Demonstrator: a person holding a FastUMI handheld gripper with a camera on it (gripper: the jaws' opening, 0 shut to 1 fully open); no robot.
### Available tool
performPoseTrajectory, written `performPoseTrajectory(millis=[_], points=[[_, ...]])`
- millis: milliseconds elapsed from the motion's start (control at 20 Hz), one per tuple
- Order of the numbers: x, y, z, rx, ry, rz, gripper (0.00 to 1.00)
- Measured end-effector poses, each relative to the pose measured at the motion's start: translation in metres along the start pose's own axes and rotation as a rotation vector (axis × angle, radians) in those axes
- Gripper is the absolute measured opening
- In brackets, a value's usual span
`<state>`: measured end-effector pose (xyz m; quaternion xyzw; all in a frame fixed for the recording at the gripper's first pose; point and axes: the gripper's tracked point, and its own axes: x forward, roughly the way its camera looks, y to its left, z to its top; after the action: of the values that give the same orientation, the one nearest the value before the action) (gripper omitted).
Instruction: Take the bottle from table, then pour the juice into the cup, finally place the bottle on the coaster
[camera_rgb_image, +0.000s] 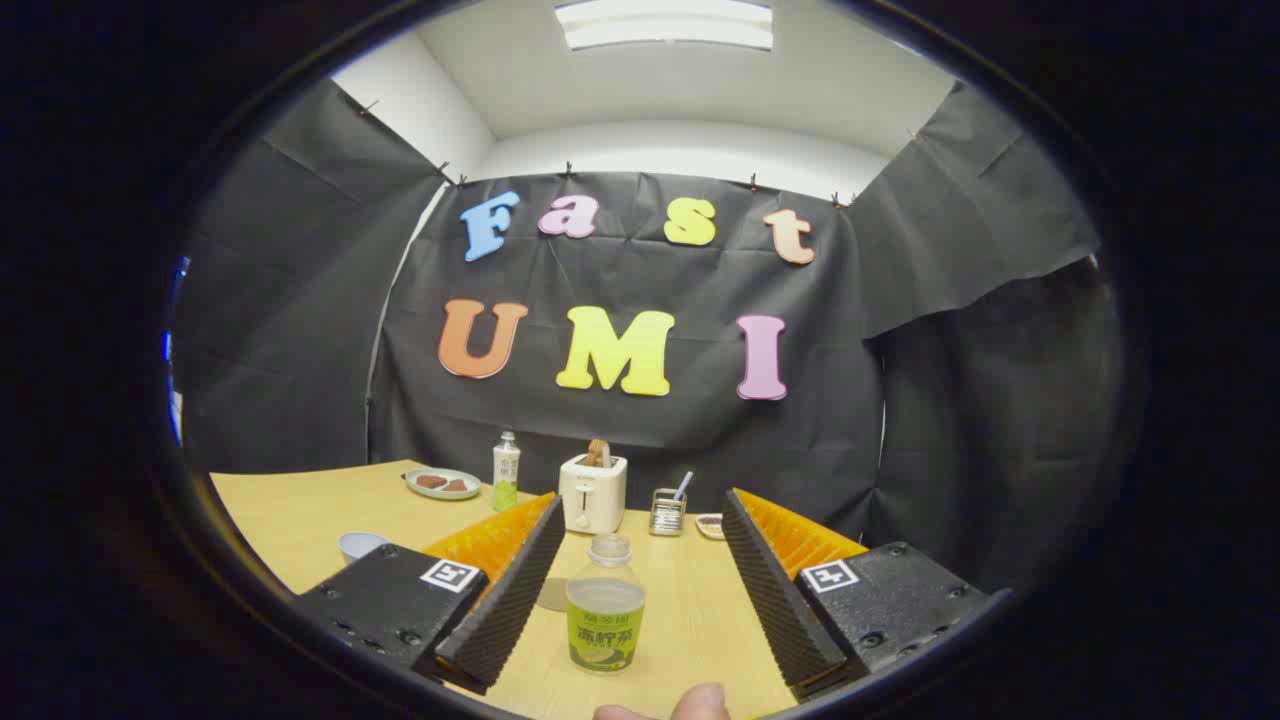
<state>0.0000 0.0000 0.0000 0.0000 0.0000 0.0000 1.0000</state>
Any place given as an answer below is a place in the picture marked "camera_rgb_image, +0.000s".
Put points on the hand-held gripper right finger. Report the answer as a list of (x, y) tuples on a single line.
[(775, 600)]

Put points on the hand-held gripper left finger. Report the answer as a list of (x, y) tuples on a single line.
[(505, 610)]

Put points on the round brown coaster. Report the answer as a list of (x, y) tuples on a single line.
[(553, 596)]

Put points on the green label juice bottle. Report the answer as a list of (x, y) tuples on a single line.
[(605, 630)]

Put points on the white cup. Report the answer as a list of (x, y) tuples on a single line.
[(358, 548)]

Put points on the tall white green drink bottle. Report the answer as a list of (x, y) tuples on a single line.
[(506, 470)]

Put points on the white divided spice dish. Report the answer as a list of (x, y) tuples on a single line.
[(710, 527)]

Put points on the pale green plate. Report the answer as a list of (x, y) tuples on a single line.
[(440, 494)]

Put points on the white toaster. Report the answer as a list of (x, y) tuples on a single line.
[(592, 495)]

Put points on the brown toast slice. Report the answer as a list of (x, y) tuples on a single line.
[(598, 453)]

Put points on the wooden table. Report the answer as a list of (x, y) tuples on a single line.
[(300, 510)]

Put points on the ceiling light panel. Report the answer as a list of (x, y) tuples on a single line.
[(665, 25)]

